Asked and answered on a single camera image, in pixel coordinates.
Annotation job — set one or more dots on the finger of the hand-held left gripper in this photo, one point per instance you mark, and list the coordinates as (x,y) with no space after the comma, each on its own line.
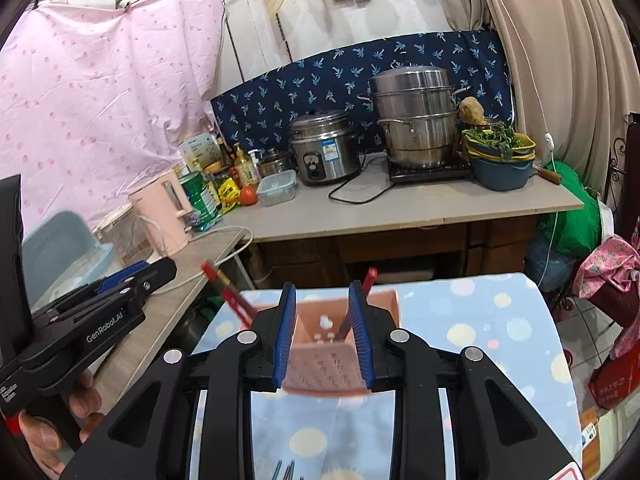
(120,275)
(160,275)

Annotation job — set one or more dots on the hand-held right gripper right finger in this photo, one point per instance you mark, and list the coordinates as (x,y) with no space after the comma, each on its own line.
(360,335)

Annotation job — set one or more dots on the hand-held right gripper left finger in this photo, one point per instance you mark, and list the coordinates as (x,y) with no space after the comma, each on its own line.
(285,335)

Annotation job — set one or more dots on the pink perforated utensil basket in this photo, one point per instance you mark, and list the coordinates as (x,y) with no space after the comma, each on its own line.
(320,375)

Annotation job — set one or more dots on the red chopstick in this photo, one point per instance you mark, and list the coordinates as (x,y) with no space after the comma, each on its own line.
(225,285)
(371,277)

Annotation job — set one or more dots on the person's left hand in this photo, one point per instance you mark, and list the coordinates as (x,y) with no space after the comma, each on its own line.
(45,440)

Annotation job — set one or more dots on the wooden side shelf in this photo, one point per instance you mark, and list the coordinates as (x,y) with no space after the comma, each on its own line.
(150,320)

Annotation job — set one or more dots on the pink electric kettle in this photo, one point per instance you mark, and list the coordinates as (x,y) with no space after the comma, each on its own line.
(160,215)

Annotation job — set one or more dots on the white bin with blue lid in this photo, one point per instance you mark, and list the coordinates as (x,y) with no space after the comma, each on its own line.
(60,240)

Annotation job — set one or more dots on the yellow snack packet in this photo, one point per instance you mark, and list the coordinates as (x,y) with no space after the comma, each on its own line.
(230,192)

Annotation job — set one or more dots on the blue planet print tablecloth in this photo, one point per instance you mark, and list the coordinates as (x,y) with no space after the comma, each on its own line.
(475,340)

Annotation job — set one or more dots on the red tomato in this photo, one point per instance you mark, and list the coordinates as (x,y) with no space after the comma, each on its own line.
(248,195)

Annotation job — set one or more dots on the white green carton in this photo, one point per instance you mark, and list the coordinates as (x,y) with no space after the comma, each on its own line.
(197,150)

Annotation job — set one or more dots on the wooden kitchen counter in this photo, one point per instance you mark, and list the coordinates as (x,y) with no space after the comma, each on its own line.
(400,210)

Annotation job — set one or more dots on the yellow oil bottle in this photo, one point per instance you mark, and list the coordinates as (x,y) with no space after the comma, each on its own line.
(246,170)

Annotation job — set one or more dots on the row of wooden chopsticks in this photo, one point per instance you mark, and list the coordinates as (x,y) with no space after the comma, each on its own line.
(276,472)

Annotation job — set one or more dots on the dark sauce bottle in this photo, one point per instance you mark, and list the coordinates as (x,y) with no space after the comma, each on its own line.
(225,152)

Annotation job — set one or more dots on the clear plastic food container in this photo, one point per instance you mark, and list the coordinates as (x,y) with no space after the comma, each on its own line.
(277,190)

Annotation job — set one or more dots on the small steel pot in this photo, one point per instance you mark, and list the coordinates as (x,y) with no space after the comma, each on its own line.
(275,164)

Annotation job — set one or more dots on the black induction cooktop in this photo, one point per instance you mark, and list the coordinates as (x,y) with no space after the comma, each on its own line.
(430,175)

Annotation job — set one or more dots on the steel rice cooker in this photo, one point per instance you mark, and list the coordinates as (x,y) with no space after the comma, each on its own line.
(325,155)

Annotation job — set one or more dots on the pink dotted sheet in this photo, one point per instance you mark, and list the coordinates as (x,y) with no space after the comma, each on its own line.
(100,85)

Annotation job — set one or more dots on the blue plastic basin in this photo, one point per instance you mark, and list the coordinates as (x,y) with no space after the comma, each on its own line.
(500,176)

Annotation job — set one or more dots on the steel steamer pot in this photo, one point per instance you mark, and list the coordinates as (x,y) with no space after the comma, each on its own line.
(415,125)

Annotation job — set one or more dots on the navy printed cloth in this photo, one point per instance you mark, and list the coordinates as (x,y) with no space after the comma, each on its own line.
(300,85)

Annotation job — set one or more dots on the leafy green vegetables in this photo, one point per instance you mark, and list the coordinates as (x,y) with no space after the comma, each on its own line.
(490,137)

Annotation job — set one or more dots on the green plastic bag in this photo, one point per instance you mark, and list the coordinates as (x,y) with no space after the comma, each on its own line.
(575,225)

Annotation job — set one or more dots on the yellow plastic basin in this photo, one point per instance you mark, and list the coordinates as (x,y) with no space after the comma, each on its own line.
(525,152)

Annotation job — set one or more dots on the pink floral garment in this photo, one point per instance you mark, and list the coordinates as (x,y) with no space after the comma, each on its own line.
(600,265)

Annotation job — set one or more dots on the brown sponge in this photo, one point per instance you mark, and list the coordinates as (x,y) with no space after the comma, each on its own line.
(472,110)

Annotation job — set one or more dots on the red cardboard box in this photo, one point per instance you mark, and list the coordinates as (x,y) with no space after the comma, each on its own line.
(615,385)

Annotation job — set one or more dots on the dark wooden chair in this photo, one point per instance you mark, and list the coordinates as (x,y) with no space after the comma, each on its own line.
(632,160)

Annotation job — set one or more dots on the beige curtain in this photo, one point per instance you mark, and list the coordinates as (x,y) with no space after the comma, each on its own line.
(565,60)

